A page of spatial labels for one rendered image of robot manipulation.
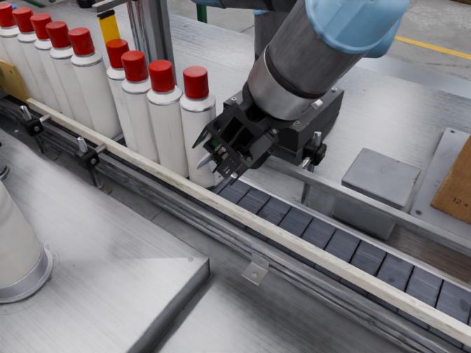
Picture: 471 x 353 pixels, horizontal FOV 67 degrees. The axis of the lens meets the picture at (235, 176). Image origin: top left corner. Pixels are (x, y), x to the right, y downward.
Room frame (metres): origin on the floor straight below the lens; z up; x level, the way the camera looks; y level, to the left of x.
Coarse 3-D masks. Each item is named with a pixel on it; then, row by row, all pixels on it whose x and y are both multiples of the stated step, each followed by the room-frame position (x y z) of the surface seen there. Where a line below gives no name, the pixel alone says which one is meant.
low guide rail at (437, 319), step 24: (72, 120) 0.56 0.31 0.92; (120, 144) 0.49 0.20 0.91; (144, 168) 0.45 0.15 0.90; (192, 192) 0.39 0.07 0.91; (240, 216) 0.33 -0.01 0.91; (288, 240) 0.29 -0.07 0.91; (336, 264) 0.25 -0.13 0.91; (384, 288) 0.22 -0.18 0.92; (408, 312) 0.19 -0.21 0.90; (432, 312) 0.19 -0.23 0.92; (456, 336) 0.16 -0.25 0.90
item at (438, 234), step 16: (272, 160) 0.40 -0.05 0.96; (304, 176) 0.37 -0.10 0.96; (320, 176) 0.36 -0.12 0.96; (336, 192) 0.34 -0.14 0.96; (352, 192) 0.33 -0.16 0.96; (368, 208) 0.31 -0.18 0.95; (384, 208) 0.30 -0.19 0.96; (400, 224) 0.29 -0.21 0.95; (416, 224) 0.28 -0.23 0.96; (448, 240) 0.26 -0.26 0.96; (464, 240) 0.25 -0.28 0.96
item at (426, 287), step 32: (64, 128) 0.59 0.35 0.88; (224, 192) 0.41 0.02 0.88; (256, 192) 0.41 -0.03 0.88; (288, 224) 0.34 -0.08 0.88; (320, 224) 0.34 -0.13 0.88; (352, 256) 0.29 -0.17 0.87; (384, 256) 0.29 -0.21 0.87; (352, 288) 0.24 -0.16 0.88; (416, 288) 0.24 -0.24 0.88; (448, 288) 0.24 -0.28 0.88; (416, 320) 0.19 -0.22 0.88
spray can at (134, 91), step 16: (128, 64) 0.47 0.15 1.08; (144, 64) 0.48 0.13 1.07; (128, 80) 0.47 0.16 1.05; (144, 80) 0.48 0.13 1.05; (128, 96) 0.46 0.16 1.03; (144, 96) 0.46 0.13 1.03; (128, 112) 0.47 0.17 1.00; (144, 112) 0.46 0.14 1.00; (144, 128) 0.46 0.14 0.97; (144, 144) 0.46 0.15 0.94
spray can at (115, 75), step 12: (108, 48) 0.51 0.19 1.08; (120, 48) 0.51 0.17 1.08; (120, 60) 0.51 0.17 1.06; (108, 72) 0.51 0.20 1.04; (120, 72) 0.51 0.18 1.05; (120, 84) 0.50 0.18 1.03; (120, 96) 0.50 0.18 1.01; (120, 108) 0.50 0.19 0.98; (120, 120) 0.51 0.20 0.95; (132, 132) 0.50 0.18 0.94; (132, 144) 0.50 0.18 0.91
